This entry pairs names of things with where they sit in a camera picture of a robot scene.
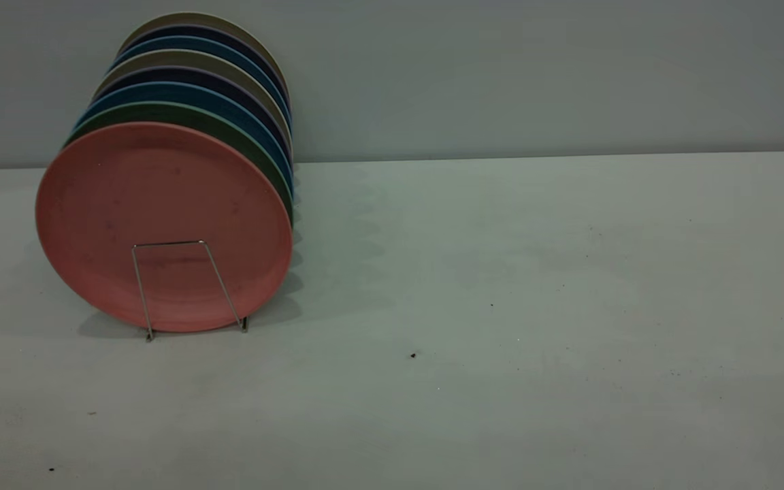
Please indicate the pink plate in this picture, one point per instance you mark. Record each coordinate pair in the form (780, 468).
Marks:
(160, 218)

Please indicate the green plate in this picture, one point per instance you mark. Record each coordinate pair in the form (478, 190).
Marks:
(181, 112)

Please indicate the large blue plate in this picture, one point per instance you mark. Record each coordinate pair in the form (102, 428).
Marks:
(181, 92)

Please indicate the large dark purple plate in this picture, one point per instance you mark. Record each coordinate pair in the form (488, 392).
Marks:
(188, 75)

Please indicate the small blue plate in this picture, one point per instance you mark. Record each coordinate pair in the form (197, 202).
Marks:
(201, 43)

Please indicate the small dark purple plate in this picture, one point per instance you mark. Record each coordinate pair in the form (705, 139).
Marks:
(208, 32)

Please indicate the large beige plate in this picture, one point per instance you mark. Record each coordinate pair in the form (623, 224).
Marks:
(181, 58)

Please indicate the small beige plate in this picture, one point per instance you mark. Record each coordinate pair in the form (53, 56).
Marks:
(194, 18)

